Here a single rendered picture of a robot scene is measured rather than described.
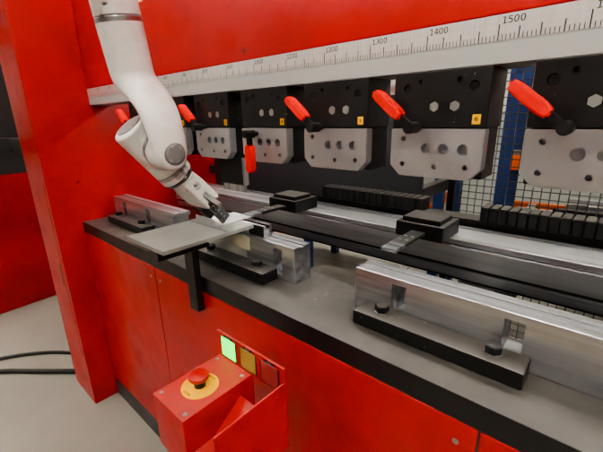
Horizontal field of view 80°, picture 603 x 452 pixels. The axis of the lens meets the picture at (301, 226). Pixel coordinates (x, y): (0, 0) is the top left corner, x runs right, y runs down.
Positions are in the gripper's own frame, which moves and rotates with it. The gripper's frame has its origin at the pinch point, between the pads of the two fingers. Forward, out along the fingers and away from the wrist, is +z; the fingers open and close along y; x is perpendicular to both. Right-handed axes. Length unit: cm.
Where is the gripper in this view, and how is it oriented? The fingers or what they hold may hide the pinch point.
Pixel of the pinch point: (215, 213)
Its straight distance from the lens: 102.6
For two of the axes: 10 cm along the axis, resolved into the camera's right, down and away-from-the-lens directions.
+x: -4.9, 7.9, -3.6
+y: -7.5, -1.8, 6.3
